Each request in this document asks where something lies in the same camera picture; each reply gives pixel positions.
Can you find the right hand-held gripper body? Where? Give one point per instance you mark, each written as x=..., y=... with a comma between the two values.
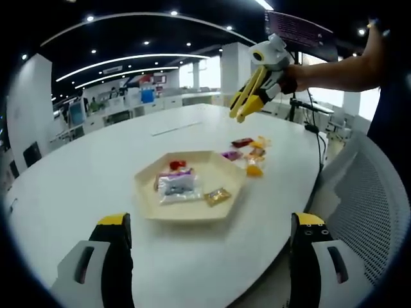
x=273, y=54

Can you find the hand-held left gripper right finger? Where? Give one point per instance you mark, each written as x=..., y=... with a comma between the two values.
x=321, y=272

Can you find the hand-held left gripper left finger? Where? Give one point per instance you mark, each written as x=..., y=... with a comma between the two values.
x=96, y=272

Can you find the yellow snack packet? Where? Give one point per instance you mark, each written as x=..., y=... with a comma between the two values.
x=261, y=141

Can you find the dark red snack packet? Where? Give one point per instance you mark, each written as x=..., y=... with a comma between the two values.
x=241, y=142

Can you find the orange red snack packet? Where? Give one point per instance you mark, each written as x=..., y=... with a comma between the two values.
x=256, y=153

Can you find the beige hexagonal container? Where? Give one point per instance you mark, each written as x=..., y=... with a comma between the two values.
x=218, y=173

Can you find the gold snack packet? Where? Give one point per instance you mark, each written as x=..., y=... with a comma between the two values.
x=217, y=197

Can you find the clear dark cookie packet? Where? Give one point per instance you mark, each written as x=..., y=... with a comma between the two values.
x=178, y=191

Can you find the person's right hand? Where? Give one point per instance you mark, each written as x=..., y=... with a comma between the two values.
x=290, y=80

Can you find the white square pillar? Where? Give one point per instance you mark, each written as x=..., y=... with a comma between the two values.
x=30, y=102
x=236, y=73

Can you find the dark monitor screen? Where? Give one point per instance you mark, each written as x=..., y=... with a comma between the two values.
x=298, y=32

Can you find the white cabinet row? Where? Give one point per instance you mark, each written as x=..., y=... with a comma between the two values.
x=154, y=106

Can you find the white mesh chair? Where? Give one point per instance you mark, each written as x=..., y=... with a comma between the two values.
x=369, y=199

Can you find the blue box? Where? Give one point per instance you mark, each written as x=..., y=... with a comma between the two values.
x=147, y=96

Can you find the light blue cabinet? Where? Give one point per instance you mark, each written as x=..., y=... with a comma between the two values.
x=77, y=114

